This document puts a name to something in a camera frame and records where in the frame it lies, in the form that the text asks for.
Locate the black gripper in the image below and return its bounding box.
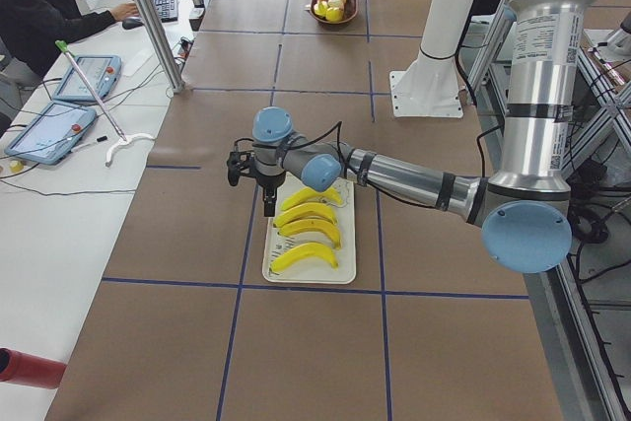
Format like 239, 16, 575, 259
254, 159, 286, 217

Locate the yellow pear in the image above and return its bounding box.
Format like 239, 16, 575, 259
324, 6, 344, 24

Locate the aluminium frame post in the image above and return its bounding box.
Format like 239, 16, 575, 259
135, 0, 184, 94

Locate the teach pendant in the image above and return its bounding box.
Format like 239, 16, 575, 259
5, 101, 97, 165
52, 55, 122, 105

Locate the white bear print tray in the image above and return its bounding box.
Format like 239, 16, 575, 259
262, 175, 356, 284

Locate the curved yellow banana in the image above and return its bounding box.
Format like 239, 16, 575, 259
272, 202, 337, 228

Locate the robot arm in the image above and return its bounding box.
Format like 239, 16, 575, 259
229, 0, 595, 273

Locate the long reach stick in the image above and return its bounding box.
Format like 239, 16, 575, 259
55, 40, 156, 167

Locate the seated person in black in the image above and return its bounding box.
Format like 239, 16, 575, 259
1, 0, 139, 78

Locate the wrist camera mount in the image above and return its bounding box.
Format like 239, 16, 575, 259
226, 139, 256, 186

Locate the near teach pendant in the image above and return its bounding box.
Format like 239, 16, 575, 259
5, 101, 97, 165

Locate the red fire extinguisher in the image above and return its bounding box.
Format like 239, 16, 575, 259
1, 348, 67, 389

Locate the far teach pendant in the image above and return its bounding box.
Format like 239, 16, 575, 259
52, 55, 122, 105

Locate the brown wicker basket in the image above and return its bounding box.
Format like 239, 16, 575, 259
306, 0, 358, 25

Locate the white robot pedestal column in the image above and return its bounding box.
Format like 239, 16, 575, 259
390, 0, 473, 118

